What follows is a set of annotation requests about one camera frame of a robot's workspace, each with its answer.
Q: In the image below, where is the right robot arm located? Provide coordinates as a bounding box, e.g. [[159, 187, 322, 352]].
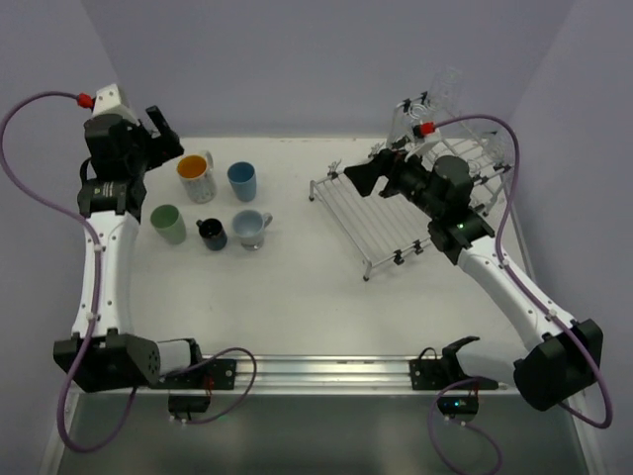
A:
[[344, 149, 606, 411]]

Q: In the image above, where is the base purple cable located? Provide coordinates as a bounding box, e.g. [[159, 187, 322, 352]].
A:
[[425, 373, 501, 475], [167, 347, 257, 427]]

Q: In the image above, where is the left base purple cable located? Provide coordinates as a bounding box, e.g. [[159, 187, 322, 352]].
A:
[[167, 347, 257, 427]]

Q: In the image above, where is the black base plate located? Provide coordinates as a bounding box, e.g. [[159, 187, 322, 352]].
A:
[[149, 358, 236, 391], [407, 336, 499, 391]]

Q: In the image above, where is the white patterned ceramic mug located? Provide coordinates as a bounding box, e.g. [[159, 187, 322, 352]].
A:
[[176, 150, 217, 204]]

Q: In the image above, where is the right black controller box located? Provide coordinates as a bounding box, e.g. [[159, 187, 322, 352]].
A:
[[435, 390, 480, 423]]

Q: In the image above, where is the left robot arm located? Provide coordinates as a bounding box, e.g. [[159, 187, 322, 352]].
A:
[[53, 106, 201, 393]]

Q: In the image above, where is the aluminium mounting rail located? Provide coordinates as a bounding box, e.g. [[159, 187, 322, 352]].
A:
[[75, 349, 512, 394]]

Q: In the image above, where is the grey ceramic mug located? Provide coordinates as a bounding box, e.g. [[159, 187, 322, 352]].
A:
[[231, 210, 273, 250]]

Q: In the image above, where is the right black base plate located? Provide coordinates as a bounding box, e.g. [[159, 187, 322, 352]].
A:
[[407, 336, 499, 391]]

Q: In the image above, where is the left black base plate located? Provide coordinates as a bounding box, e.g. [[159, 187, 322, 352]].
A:
[[149, 358, 236, 391]]

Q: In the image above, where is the clear glass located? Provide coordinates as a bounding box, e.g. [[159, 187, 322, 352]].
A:
[[428, 67, 463, 112], [486, 129, 514, 164]]

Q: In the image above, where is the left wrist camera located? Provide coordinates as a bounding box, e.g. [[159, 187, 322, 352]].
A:
[[92, 83, 137, 123]]

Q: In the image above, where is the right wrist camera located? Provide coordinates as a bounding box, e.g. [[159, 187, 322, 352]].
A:
[[406, 122, 442, 160]]

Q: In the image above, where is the black controller box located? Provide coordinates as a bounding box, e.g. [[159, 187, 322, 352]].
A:
[[435, 390, 480, 423], [167, 394, 211, 422]]

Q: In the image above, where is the dark blue ceramic cup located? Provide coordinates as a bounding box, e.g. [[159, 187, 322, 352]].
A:
[[196, 218, 227, 251]]

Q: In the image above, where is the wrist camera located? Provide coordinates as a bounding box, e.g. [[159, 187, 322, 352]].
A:
[[92, 83, 137, 123], [406, 122, 442, 160]]

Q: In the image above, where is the light blue plastic cup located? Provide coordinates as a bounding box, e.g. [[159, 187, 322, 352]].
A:
[[226, 161, 257, 202]]

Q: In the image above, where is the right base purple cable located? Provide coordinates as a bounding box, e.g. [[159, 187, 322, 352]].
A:
[[425, 373, 501, 475]]

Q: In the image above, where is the left black controller box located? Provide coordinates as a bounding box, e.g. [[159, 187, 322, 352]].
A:
[[167, 394, 211, 422]]

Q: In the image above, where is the metal wire dish rack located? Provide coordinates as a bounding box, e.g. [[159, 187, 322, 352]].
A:
[[309, 92, 514, 280]]

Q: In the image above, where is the light green plastic cup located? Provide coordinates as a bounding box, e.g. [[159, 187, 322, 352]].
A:
[[150, 204, 187, 245]]

